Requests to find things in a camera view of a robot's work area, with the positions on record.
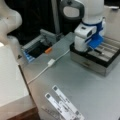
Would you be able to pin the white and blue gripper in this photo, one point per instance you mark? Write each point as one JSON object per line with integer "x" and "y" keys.
{"x": 88, "y": 36}

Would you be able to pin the black and grey storage box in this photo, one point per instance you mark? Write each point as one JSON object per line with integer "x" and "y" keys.
{"x": 102, "y": 64}

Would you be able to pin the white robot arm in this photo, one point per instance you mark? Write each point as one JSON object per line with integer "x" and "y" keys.
{"x": 87, "y": 11}

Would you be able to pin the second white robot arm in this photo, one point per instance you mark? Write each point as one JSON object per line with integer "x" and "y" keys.
{"x": 10, "y": 20}

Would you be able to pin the black tray with blue edge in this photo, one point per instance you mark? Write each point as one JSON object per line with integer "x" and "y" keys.
{"x": 40, "y": 44}

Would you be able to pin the upper metal ruler strip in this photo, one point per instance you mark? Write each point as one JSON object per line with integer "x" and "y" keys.
{"x": 67, "y": 104}

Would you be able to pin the clear plastic ruler strip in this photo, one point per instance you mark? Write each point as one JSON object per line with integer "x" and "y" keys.
{"x": 51, "y": 112}

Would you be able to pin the wooden shelf block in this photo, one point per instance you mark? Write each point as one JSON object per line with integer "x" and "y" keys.
{"x": 16, "y": 102}

